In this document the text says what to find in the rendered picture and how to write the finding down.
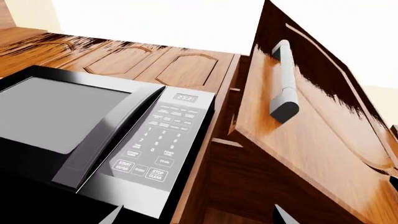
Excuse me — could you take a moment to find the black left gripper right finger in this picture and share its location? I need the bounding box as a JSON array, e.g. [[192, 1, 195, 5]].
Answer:
[[272, 203, 300, 224]]

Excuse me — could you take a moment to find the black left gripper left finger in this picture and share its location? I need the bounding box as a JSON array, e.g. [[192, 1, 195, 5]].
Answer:
[[98, 204, 124, 224]]

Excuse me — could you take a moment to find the open wooden cabinet door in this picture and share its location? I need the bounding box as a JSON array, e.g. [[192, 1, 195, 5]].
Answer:
[[228, 0, 398, 224]]

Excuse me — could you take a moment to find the closed arched-panel cabinet door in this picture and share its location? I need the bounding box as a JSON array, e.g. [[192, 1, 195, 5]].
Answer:
[[0, 32, 108, 78], [134, 47, 236, 93], [53, 39, 172, 78]]

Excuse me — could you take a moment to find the black and silver microwave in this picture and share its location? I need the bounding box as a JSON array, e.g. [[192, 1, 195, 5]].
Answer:
[[0, 65, 216, 224]]

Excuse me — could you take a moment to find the grey bar door handle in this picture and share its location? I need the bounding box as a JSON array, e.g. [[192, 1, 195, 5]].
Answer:
[[269, 39, 300, 124]]

